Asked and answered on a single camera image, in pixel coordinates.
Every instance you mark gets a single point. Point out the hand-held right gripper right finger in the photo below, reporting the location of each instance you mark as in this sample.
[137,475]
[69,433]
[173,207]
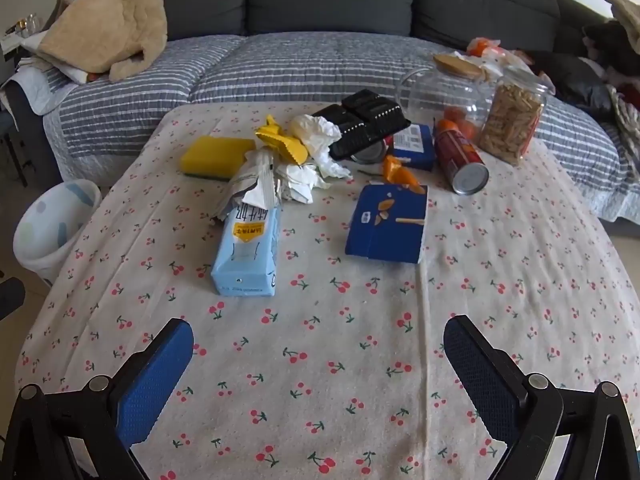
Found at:
[480,385]

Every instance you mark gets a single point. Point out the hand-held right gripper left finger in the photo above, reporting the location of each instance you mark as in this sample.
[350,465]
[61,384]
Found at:
[150,390]

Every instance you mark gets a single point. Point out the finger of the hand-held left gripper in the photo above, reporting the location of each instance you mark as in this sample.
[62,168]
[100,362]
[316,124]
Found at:
[11,297]

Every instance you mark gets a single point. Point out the white plastic bin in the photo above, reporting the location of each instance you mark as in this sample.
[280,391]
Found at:
[45,250]

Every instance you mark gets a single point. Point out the light blue milk carton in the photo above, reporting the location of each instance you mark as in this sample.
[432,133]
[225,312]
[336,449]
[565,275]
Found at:
[245,255]

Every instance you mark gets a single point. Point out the large blue cardboard box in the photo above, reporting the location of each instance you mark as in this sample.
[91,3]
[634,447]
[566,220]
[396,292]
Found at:
[385,240]

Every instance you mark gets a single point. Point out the silver printed wrapper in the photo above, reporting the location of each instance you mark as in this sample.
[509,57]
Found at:
[250,180]

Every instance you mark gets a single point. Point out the yellow sponge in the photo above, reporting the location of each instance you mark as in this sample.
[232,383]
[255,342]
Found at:
[215,157]

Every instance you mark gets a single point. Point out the yellow foil wrapper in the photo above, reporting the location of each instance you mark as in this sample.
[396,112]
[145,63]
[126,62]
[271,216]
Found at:
[287,147]

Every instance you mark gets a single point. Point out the black plastic tray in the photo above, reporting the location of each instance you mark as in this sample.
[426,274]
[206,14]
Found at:
[360,120]

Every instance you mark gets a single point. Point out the cherry print tablecloth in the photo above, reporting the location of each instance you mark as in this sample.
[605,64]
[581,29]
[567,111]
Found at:
[320,360]

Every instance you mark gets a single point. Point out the white quilted cloth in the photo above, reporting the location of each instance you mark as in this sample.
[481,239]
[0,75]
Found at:
[30,85]

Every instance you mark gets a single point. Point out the orange peel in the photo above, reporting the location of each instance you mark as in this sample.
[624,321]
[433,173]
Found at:
[395,170]

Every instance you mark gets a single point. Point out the white folded cloth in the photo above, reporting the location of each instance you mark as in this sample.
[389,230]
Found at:
[60,65]

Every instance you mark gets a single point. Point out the small dark twig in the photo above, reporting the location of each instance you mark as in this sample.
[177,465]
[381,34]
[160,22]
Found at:
[370,174]

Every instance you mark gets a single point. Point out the small blue cardboard box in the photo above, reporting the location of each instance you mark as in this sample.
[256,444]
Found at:
[415,150]

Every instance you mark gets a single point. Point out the tangerine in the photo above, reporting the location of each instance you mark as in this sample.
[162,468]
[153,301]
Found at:
[468,129]
[454,112]

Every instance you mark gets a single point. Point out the white crumpled paper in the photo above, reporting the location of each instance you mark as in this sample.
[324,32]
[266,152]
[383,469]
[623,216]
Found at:
[300,180]

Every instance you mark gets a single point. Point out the clear jar of snack sticks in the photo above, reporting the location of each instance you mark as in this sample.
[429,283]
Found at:
[510,120]

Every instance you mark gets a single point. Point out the clear glass cup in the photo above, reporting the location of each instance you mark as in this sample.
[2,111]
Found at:
[31,24]

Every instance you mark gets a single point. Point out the glass jar with wooden lid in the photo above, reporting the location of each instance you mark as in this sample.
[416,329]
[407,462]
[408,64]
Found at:
[430,95]

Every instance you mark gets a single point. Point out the beige plush blanket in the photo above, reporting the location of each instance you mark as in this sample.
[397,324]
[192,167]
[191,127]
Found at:
[110,20]

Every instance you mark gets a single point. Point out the white crumpled tissue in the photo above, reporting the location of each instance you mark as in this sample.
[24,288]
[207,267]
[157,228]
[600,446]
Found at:
[315,132]

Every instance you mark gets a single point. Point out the dark clothes pile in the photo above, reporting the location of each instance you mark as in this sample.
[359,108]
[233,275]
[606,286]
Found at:
[575,80]

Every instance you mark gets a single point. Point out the orange and white plastic bag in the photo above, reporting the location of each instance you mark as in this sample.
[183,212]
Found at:
[480,47]

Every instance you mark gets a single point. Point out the beige cloth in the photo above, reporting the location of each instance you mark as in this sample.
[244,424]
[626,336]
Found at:
[625,15]

